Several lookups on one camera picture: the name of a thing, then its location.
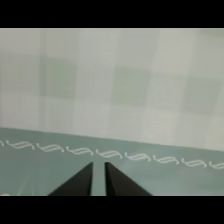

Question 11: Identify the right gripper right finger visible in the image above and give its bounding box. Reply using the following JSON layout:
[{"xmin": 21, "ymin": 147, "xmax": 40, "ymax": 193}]
[{"xmin": 104, "ymin": 161, "xmax": 153, "ymax": 197}]

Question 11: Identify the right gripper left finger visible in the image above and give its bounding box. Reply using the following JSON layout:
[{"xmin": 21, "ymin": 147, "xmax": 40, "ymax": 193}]
[{"xmin": 48, "ymin": 162, "xmax": 94, "ymax": 197}]

